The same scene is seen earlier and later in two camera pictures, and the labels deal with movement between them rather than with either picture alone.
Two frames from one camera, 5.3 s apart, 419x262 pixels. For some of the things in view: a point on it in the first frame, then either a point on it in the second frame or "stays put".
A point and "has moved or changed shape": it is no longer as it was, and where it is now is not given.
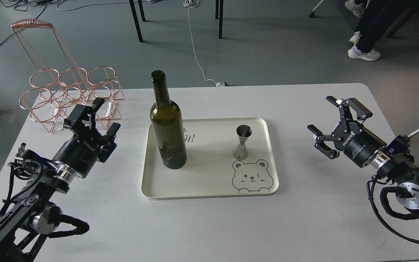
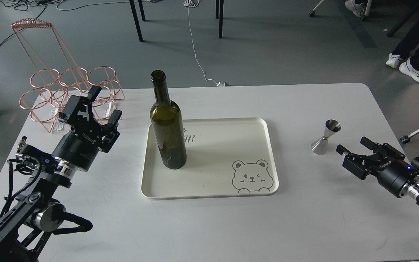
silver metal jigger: x=243 y=131 has moved or changed shape
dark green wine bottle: x=167 y=123 stays put
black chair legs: x=140 y=37 stays put
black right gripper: x=359 y=145 → x=387 y=165
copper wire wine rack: x=58 y=86 stays put
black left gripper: x=80 y=152 → x=79 y=145
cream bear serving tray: x=211 y=170 stays put
